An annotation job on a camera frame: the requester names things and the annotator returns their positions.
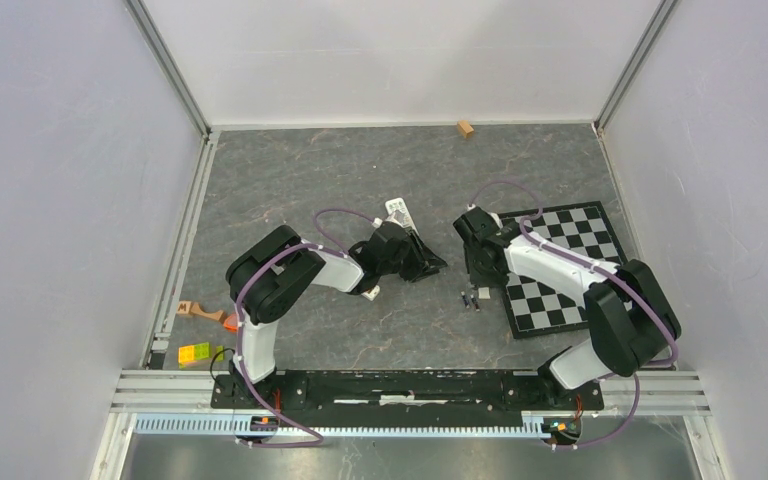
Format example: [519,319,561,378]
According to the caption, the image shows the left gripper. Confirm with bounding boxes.
[378,230,447,283]

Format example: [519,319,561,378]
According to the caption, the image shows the white remote control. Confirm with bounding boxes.
[385,197,417,233]
[361,285,381,301]

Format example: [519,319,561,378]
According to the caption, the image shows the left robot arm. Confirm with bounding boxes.
[225,220,448,408]

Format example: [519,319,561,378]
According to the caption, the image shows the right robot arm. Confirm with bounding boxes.
[453,206,681,408]

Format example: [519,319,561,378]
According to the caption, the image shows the black white chessboard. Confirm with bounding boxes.
[495,201,626,339]

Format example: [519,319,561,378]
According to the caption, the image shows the small wooden block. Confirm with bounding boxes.
[456,120,475,139]

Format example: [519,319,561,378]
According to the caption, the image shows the orange semicircle toy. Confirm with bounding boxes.
[223,315,239,333]

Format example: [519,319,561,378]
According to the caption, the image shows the wooden arch block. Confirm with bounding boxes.
[190,302,227,324]

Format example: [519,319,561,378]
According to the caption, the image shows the wooden letter block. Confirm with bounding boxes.
[176,301,198,316]

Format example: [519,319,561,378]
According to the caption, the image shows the yellow green toy blocks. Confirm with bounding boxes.
[177,342,225,369]

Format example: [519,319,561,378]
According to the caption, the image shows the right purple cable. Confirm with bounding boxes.
[466,180,682,452]

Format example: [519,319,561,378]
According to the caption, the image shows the purple cable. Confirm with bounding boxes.
[466,180,682,452]
[232,208,385,450]

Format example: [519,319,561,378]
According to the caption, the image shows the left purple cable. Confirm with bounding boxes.
[232,208,385,450]

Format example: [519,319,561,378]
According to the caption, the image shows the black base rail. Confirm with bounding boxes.
[211,369,605,429]

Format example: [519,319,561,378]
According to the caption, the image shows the slotted cable duct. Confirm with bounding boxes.
[133,413,551,439]

